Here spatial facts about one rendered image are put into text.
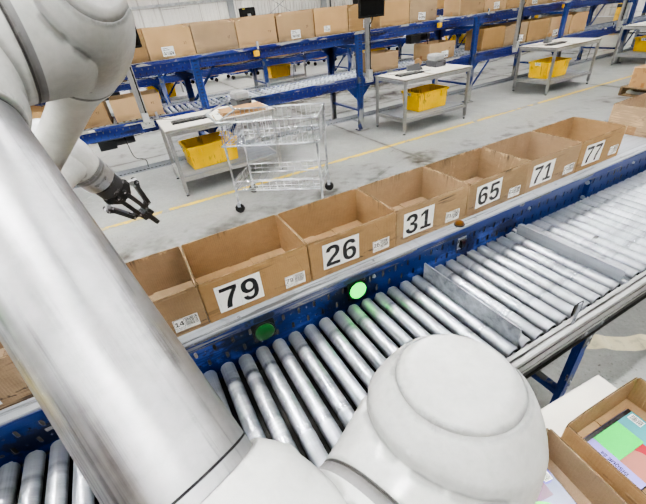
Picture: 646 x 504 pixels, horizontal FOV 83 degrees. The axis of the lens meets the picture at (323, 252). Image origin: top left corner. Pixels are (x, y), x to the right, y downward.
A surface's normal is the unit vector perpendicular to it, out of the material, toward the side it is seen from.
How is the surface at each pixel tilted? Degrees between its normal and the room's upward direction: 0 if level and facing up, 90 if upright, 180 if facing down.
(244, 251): 89
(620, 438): 0
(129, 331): 42
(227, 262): 89
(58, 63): 116
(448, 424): 35
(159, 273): 89
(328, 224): 89
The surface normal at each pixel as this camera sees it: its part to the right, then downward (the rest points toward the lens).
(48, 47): 0.65, 0.51
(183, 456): 0.43, -0.50
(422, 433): -0.47, -0.32
